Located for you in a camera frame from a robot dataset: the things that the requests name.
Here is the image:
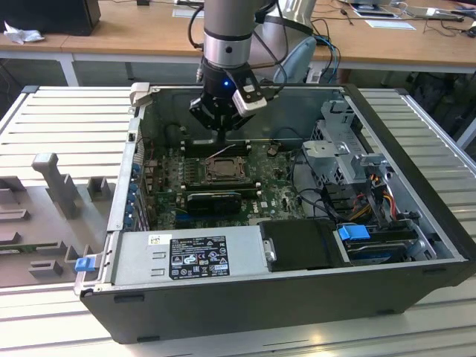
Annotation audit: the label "white paper sheet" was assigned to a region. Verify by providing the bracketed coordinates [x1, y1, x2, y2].
[173, 7, 205, 19]
[364, 19, 417, 31]

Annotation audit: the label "silver socket cover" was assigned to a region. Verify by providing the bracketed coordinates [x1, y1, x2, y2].
[203, 157, 248, 183]

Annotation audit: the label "black camera bracket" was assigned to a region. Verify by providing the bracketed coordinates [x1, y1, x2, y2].
[225, 65, 263, 98]

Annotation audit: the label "crumpled white paper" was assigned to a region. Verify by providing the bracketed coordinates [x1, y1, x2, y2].
[2, 20, 46, 45]

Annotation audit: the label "blue cable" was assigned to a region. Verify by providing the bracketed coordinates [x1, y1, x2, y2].
[315, 35, 342, 81]

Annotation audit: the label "hard disk in blue carrier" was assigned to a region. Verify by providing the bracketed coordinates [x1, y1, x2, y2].
[337, 223, 408, 267]

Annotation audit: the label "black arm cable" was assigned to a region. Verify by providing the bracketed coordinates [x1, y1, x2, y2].
[187, 5, 206, 85]

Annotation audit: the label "silver cpu locking lever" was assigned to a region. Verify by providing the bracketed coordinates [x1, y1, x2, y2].
[208, 143, 237, 157]

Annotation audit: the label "black plastic shroud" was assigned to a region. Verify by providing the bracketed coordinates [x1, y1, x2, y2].
[257, 219, 349, 273]

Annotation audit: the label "wooden desk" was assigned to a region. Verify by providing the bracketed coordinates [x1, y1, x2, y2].
[0, 0, 476, 89]

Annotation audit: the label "thin red wire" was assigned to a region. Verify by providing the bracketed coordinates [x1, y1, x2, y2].
[143, 138, 159, 176]

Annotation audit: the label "grey power supply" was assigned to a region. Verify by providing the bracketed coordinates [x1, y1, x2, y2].
[105, 225, 269, 288]

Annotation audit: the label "blue plastic latch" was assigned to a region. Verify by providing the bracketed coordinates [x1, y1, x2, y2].
[74, 257, 96, 274]

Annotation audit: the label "yellow orange power wires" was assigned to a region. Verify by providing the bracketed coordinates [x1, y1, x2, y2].
[351, 174, 397, 222]

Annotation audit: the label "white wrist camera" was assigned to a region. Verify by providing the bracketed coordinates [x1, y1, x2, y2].
[231, 83, 269, 115]

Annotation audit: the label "grey parts rack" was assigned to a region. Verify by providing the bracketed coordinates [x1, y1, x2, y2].
[0, 151, 115, 290]

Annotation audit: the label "black grey pc case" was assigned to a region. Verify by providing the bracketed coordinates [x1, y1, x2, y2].
[73, 82, 470, 345]

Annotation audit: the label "metal disk bay cage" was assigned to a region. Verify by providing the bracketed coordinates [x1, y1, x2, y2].
[300, 99, 390, 187]

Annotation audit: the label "green motherboard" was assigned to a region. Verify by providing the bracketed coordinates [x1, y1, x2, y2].
[147, 143, 309, 231]

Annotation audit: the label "black computer box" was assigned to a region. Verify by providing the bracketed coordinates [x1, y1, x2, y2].
[0, 0, 102, 37]

